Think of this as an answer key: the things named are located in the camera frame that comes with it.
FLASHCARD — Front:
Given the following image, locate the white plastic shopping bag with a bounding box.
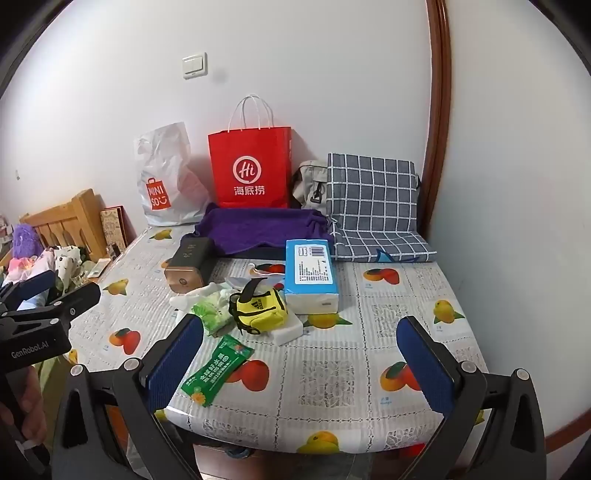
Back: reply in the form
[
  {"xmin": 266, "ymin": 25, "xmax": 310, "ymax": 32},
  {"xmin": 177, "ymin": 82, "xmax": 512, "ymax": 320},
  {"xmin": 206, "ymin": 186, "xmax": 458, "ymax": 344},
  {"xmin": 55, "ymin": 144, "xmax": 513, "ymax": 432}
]
[{"xmin": 134, "ymin": 121, "xmax": 211, "ymax": 228}]

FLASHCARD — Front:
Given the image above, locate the brown wooden door frame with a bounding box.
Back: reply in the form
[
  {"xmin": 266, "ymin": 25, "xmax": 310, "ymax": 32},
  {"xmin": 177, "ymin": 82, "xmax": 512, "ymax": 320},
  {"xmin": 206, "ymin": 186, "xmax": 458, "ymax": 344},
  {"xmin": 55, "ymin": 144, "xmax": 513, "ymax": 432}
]
[{"xmin": 418, "ymin": 0, "xmax": 452, "ymax": 227}]

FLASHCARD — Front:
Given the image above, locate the purple plush toy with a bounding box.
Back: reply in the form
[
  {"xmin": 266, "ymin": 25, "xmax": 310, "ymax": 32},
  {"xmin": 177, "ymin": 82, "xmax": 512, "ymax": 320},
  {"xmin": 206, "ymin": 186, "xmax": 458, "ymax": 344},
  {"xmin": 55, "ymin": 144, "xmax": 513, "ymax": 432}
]
[{"xmin": 11, "ymin": 224, "xmax": 44, "ymax": 259}]

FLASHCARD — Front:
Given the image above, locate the light green tissue pack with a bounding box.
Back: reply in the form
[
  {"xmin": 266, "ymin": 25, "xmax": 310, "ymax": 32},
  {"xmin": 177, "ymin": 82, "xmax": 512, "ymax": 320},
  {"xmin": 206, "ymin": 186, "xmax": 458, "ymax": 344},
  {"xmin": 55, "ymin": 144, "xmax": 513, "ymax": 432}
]
[{"xmin": 191, "ymin": 293, "xmax": 236, "ymax": 335}]

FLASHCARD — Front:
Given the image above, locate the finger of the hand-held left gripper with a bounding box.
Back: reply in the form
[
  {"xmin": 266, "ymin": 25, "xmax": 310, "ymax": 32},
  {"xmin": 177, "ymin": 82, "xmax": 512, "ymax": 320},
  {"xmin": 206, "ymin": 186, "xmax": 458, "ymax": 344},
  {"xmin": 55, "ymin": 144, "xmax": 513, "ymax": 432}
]
[
  {"xmin": 0, "ymin": 270, "xmax": 57, "ymax": 311},
  {"xmin": 25, "ymin": 281, "xmax": 101, "ymax": 334}
]

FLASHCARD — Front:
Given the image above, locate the white sponge block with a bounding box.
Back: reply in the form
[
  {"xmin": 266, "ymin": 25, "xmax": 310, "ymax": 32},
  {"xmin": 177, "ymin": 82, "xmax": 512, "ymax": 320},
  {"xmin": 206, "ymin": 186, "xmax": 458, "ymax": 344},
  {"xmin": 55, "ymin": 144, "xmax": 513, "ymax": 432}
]
[{"xmin": 259, "ymin": 314, "xmax": 304, "ymax": 344}]

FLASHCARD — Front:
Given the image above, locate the black rectangular box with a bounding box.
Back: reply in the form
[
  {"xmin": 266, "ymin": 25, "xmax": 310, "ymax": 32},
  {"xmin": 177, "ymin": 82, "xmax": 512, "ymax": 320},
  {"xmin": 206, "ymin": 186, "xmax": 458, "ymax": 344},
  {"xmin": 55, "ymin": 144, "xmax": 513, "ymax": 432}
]
[{"xmin": 164, "ymin": 233, "xmax": 217, "ymax": 294}]

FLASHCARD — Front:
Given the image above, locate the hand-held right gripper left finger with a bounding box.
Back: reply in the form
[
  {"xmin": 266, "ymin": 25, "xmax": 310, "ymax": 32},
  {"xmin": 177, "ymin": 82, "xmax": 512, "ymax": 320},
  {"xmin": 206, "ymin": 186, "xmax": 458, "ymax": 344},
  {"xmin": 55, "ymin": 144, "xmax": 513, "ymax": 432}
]
[{"xmin": 48, "ymin": 313, "xmax": 206, "ymax": 480}]

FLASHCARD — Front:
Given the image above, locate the person's left hand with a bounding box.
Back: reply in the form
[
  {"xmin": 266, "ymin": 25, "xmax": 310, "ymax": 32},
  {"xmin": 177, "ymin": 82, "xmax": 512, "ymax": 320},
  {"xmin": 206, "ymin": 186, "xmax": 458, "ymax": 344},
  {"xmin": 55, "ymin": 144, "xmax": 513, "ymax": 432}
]
[{"xmin": 17, "ymin": 364, "xmax": 48, "ymax": 448}]

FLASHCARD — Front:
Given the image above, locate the printed bedding pile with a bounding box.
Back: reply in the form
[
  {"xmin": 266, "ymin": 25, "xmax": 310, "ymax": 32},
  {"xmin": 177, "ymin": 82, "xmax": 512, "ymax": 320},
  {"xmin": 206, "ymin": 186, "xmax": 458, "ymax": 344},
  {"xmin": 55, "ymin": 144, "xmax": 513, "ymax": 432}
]
[{"xmin": 0, "ymin": 244, "xmax": 100, "ymax": 319}]

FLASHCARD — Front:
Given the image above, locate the yellow pouch with black strap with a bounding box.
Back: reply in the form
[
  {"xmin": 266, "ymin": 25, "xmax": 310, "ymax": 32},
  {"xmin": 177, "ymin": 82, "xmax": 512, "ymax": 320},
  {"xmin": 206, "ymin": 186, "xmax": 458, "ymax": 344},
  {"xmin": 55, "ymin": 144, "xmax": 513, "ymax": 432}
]
[{"xmin": 228, "ymin": 278, "xmax": 289, "ymax": 335}]

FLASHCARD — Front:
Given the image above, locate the wooden bed headboard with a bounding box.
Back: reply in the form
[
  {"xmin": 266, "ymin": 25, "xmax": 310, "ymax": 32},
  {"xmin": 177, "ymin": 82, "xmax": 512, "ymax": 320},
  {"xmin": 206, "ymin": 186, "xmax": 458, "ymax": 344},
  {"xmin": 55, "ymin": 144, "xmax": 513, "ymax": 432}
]
[{"xmin": 18, "ymin": 188, "xmax": 109, "ymax": 264}]

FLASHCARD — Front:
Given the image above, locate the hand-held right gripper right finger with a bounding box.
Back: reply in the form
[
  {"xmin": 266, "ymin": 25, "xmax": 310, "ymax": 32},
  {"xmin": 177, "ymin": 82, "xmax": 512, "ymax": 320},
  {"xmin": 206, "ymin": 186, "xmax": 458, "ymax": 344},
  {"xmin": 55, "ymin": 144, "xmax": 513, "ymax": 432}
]
[{"xmin": 388, "ymin": 315, "xmax": 548, "ymax": 480}]

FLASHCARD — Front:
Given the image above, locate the brown patterned box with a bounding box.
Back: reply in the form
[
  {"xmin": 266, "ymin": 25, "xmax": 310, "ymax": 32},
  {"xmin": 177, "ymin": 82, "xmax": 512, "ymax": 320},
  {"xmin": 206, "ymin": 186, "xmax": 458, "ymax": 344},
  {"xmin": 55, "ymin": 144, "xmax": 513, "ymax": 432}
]
[{"xmin": 100, "ymin": 205, "xmax": 126, "ymax": 257}]

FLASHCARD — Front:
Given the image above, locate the green sachet packet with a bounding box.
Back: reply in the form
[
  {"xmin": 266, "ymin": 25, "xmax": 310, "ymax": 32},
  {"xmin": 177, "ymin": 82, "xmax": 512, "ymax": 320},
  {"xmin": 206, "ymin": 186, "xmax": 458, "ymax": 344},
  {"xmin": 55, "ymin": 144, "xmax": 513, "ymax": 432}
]
[{"xmin": 180, "ymin": 335, "xmax": 254, "ymax": 408}]

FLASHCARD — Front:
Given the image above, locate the white wall light switch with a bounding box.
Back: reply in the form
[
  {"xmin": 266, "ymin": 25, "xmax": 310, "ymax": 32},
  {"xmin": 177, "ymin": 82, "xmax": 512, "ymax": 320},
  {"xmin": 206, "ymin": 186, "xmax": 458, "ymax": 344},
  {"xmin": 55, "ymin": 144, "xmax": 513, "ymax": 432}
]
[{"xmin": 181, "ymin": 53, "xmax": 208, "ymax": 78}]

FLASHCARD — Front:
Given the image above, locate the red paper shopping bag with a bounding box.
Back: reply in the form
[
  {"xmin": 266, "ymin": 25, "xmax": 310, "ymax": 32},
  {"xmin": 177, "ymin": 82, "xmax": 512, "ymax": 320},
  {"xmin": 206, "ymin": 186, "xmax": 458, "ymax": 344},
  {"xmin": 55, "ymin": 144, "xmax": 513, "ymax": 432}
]
[{"xmin": 208, "ymin": 95, "xmax": 293, "ymax": 209}]

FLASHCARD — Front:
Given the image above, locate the grey checked cushion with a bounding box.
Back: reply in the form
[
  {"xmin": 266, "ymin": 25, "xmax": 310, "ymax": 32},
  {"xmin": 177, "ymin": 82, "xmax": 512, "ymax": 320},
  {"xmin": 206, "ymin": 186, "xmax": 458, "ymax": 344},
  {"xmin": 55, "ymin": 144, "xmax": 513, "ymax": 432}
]
[{"xmin": 326, "ymin": 152, "xmax": 437, "ymax": 263}]

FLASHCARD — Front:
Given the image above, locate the grey fabric bag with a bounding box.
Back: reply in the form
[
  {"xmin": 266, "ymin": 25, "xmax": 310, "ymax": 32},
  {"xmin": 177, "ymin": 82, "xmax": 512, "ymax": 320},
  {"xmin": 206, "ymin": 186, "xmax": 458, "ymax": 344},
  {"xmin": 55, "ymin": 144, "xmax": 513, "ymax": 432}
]
[{"xmin": 291, "ymin": 160, "xmax": 329, "ymax": 215}]

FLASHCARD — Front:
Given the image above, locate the blue tissue pack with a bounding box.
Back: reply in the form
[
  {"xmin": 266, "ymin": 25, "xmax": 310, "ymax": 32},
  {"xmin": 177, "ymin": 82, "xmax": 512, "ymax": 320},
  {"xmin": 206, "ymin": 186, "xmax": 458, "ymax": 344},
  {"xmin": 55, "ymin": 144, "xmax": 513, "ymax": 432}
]
[{"xmin": 283, "ymin": 239, "xmax": 341, "ymax": 315}]

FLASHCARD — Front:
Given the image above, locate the fruit print tablecloth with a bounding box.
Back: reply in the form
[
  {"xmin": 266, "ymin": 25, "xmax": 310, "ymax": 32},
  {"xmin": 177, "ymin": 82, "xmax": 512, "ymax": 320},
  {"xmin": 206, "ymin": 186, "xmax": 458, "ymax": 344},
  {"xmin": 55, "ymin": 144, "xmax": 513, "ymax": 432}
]
[{"xmin": 69, "ymin": 222, "xmax": 490, "ymax": 457}]

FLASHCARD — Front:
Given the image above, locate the purple towel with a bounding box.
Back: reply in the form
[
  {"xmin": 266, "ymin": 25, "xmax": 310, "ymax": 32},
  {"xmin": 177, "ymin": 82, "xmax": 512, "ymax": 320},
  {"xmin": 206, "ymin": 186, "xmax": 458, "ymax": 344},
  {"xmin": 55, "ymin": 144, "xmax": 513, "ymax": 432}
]
[{"xmin": 193, "ymin": 203, "xmax": 334, "ymax": 259}]

